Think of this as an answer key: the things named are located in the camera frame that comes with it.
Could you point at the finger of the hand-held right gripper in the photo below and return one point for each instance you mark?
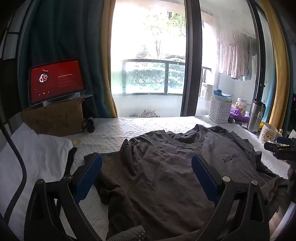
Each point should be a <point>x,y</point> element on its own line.
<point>281,151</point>
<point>285,140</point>

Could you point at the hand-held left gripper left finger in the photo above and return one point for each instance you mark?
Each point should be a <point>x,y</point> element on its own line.
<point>89,177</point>

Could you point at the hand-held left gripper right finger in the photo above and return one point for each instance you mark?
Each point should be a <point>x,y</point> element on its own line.
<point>204,178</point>

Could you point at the dark grey t-shirt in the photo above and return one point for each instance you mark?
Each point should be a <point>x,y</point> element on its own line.
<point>161,166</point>

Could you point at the white mug with bear print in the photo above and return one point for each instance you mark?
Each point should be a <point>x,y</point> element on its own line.
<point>268,133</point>

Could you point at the stainless steel thermos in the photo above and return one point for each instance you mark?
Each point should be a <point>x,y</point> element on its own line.
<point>254,115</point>

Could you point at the purple plastic object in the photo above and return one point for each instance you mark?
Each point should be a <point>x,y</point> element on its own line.
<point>239,115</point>

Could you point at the white folded cloth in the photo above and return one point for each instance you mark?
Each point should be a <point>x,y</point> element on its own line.
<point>34,162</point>

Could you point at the clear jar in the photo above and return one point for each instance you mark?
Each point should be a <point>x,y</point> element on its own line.
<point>241,105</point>

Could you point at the white lattice basket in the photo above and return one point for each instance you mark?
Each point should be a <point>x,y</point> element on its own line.
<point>219,111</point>

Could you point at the cardboard box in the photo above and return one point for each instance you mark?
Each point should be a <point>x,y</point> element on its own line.
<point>53,118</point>

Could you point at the yellow curtain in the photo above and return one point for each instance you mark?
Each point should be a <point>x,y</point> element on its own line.
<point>107,58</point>
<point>278,69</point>

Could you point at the blue item on basket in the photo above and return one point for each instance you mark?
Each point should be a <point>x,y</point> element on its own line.
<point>222,95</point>

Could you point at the white tablet stand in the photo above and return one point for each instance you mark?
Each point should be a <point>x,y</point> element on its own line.
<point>69,97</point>

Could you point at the small dried plant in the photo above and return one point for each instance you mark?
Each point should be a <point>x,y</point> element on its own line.
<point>150,114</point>

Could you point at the hanging laundry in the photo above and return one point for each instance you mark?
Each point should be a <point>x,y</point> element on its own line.
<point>231,58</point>

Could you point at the red-screen tablet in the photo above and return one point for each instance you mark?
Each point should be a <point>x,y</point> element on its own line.
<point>56,81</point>

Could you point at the balcony railing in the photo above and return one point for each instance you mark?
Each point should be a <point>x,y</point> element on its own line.
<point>166,77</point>

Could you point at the teal curtain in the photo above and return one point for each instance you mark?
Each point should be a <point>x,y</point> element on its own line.
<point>62,34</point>

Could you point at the dark window frame post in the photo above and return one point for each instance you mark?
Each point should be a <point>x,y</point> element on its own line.
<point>193,58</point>

